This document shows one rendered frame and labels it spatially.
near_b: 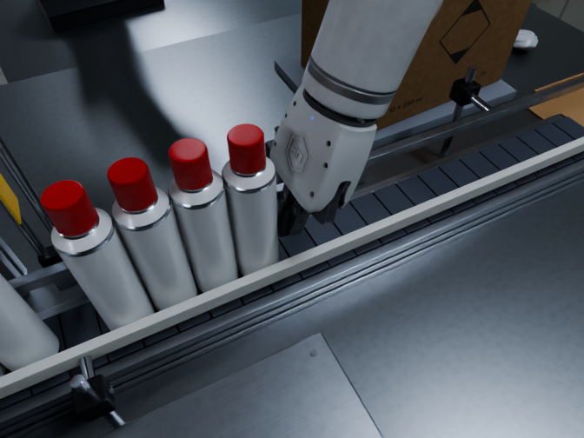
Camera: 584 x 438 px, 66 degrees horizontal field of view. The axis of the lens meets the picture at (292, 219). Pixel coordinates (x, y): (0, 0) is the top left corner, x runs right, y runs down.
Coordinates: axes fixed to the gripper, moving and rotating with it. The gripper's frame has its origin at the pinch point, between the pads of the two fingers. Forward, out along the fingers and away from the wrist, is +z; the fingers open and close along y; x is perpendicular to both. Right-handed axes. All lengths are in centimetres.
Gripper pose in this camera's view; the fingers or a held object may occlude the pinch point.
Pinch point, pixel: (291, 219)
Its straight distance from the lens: 52.1
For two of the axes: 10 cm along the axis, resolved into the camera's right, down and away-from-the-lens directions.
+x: 8.4, -1.1, 5.3
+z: -3.0, 7.2, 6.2
